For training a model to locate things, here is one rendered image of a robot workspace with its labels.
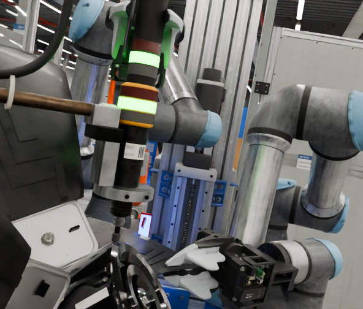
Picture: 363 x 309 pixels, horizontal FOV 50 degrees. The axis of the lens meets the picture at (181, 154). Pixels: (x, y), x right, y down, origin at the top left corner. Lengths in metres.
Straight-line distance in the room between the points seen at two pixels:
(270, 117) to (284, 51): 1.51
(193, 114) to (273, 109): 0.18
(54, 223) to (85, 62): 0.67
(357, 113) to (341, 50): 1.60
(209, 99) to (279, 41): 1.15
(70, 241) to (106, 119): 0.13
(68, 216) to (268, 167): 0.48
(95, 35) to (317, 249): 0.69
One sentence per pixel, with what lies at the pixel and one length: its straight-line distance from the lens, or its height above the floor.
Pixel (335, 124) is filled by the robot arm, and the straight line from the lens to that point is 0.82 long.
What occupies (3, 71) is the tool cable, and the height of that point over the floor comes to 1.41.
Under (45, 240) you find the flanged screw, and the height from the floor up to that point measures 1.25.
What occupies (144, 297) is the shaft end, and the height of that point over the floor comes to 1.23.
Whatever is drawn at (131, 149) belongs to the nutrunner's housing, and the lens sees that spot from 0.44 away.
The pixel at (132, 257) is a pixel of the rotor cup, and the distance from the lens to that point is 0.41.
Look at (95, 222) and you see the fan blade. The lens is 0.72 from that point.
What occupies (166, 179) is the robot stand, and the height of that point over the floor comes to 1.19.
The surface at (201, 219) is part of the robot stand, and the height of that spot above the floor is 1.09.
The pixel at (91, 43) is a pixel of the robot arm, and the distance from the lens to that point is 1.02.
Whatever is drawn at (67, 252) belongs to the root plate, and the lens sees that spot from 0.42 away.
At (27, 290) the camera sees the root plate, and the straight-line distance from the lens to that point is 0.33.
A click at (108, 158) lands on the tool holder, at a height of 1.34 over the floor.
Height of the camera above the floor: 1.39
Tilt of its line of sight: 5 degrees down
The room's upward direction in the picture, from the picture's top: 10 degrees clockwise
